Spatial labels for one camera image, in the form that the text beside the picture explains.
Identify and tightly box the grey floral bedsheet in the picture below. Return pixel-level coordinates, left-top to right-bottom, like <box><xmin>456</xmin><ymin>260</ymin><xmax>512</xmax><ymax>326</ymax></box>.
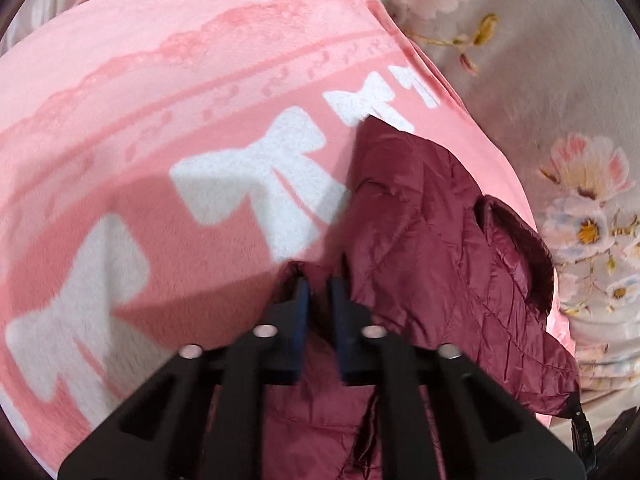
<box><xmin>10</xmin><ymin>0</ymin><xmax>640</xmax><ymax>461</ymax></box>

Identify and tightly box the dark object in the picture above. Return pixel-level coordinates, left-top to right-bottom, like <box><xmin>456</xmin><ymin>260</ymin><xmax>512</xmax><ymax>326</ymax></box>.
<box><xmin>594</xmin><ymin>407</ymin><xmax>640</xmax><ymax>477</ymax></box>

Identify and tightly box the maroon quilted jacket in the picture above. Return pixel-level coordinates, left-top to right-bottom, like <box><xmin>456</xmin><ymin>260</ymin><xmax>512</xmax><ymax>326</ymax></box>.
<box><xmin>260</xmin><ymin>116</ymin><xmax>599</xmax><ymax>480</ymax></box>

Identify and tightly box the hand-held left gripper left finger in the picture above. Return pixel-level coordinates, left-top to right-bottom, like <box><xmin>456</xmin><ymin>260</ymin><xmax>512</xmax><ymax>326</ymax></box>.
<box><xmin>57</xmin><ymin>275</ymin><xmax>314</xmax><ymax>480</ymax></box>

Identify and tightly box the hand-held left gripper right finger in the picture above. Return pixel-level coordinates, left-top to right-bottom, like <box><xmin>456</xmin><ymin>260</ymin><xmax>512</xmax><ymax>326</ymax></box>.
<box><xmin>327</xmin><ymin>275</ymin><xmax>587</xmax><ymax>480</ymax></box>

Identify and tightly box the pink blanket with white bows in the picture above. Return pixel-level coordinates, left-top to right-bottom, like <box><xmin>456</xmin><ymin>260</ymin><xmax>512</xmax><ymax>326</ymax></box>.
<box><xmin>0</xmin><ymin>0</ymin><xmax>576</xmax><ymax>478</ymax></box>

